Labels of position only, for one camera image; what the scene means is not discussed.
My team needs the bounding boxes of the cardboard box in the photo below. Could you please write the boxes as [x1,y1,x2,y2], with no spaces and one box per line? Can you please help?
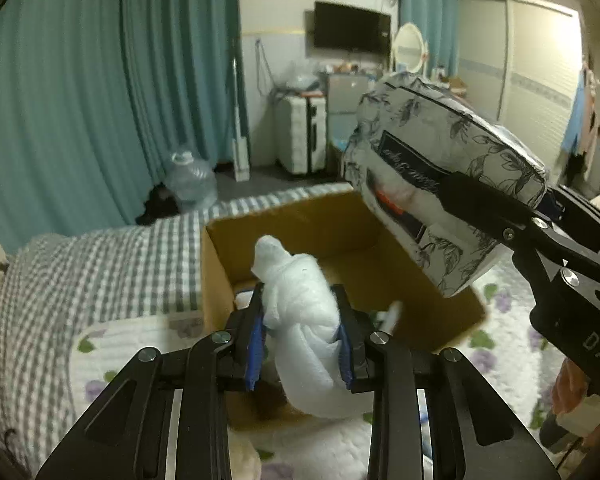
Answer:
[200,190,488,433]

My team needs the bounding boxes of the white small item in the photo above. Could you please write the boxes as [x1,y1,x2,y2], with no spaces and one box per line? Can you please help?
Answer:
[376,301,405,335]

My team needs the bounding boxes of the teal curtain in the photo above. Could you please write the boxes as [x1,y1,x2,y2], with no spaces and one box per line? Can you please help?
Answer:
[0,0,251,256]
[396,0,462,81]

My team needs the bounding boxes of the white suitcase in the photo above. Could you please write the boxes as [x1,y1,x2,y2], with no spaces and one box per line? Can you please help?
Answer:
[274,94,329,176]

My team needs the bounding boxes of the gingham bed cover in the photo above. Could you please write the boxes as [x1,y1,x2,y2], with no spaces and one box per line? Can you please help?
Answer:
[0,182,354,480]

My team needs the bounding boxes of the oval white mirror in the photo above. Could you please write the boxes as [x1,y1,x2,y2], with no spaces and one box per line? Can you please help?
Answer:
[393,23,428,75]

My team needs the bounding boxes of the hanging clothes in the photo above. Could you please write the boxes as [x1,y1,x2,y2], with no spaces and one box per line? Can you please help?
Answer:
[560,55,600,201]

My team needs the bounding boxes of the clear water jug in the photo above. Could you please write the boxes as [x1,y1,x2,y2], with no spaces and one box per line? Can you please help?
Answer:
[163,148,219,213]

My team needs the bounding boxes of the white sliding wardrobe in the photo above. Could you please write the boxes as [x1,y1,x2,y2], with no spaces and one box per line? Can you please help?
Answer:
[456,0,584,186]

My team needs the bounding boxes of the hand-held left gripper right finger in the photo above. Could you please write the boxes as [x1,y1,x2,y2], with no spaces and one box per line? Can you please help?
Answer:
[330,285,562,480]

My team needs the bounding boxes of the grey cabinet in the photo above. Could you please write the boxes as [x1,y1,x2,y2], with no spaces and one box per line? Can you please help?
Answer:
[326,72,376,171]

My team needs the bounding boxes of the clear plastic bag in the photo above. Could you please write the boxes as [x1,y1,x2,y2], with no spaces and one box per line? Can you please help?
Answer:
[283,61,321,93]

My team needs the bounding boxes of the white cloth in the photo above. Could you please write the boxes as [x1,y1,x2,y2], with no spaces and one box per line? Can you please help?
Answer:
[252,234,376,421]

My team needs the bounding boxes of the floral white quilt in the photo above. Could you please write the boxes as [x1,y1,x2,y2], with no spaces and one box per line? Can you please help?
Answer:
[68,255,600,480]

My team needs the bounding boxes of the black wall television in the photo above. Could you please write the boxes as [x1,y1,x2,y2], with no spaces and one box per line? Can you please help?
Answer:
[313,1,393,55]

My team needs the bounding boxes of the floral tissue pack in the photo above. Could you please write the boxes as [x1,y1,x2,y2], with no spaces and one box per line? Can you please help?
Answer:
[339,73,551,300]

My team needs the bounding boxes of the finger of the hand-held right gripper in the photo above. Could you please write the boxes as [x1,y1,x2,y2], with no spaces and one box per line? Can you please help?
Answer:
[542,185,600,281]
[438,172,576,250]

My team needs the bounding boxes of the person's right hand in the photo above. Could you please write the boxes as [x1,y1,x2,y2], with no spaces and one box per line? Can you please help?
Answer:
[550,358,592,417]

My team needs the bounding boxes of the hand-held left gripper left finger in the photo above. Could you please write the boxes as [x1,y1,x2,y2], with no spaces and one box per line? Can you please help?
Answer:
[36,284,267,480]

